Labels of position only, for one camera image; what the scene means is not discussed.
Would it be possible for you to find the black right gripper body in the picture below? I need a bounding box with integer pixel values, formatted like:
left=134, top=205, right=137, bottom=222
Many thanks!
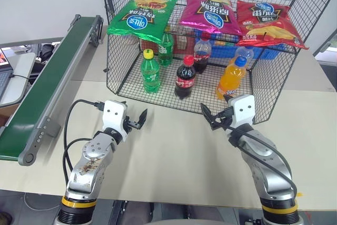
left=212, top=106, right=235, bottom=131

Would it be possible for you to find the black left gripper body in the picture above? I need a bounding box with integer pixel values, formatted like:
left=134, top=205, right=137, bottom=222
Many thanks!
left=123, top=116, right=134, bottom=134

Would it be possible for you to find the green conveyor belt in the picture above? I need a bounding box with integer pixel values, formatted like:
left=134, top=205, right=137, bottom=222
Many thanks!
left=0, top=14, right=104, bottom=167

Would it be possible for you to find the orange soda bottle blue cap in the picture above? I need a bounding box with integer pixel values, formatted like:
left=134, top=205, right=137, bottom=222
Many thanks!
left=215, top=56, right=248, bottom=100

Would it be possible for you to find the green soda bottle yellow cap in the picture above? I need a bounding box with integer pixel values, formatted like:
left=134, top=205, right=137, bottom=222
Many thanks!
left=140, top=49, right=162, bottom=93

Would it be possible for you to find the cola bottle red cap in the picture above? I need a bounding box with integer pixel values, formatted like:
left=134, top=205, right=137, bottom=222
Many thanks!
left=174, top=54, right=197, bottom=100

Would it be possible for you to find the blue plastic crate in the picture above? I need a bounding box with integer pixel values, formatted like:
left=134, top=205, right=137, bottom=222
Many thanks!
left=193, top=28, right=288, bottom=60

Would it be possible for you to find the green chips bag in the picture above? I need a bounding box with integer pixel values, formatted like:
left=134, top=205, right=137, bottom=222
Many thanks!
left=106, top=0, right=179, bottom=44

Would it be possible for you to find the red chips bag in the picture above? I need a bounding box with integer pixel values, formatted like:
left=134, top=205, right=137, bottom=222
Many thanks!
left=235, top=0, right=309, bottom=50

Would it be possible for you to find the magenta chips bag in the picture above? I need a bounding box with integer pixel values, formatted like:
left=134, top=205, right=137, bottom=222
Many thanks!
left=179, top=0, right=242, bottom=35

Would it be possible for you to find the black bag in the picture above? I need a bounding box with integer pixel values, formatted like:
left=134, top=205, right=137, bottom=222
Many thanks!
left=41, top=43, right=57, bottom=64

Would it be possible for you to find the white desk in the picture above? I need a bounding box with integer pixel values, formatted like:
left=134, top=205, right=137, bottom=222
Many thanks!
left=0, top=52, right=36, bottom=109

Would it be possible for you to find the grey laptop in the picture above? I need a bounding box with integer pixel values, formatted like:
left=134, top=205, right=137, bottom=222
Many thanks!
left=0, top=48, right=14, bottom=102

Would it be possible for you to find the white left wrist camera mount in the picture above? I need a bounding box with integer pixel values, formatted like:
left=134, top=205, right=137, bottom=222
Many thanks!
left=102, top=100, right=128, bottom=141

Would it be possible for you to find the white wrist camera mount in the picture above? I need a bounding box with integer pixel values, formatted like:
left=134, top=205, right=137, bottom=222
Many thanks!
left=227, top=94, right=256, bottom=128
left=102, top=100, right=128, bottom=141

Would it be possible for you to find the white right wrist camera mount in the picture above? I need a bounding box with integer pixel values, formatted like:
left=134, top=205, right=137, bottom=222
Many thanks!
left=227, top=94, right=256, bottom=128

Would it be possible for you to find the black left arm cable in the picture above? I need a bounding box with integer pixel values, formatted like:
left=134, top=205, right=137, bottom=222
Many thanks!
left=62, top=99, right=105, bottom=186

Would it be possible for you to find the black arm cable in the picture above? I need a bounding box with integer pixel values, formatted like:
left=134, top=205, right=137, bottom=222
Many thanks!
left=62, top=99, right=105, bottom=186
left=222, top=124, right=298, bottom=197

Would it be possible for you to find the black wire mesh basket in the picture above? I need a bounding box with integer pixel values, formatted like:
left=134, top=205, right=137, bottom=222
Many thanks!
left=100, top=0, right=337, bottom=125

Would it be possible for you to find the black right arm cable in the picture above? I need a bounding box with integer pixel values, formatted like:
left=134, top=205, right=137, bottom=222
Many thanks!
left=222, top=124, right=298, bottom=197

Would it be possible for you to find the grey table frame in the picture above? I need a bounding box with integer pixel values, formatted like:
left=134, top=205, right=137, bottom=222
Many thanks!
left=313, top=34, right=337, bottom=57

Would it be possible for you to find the white floor cable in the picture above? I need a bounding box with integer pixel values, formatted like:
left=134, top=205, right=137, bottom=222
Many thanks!
left=25, top=192, right=62, bottom=210

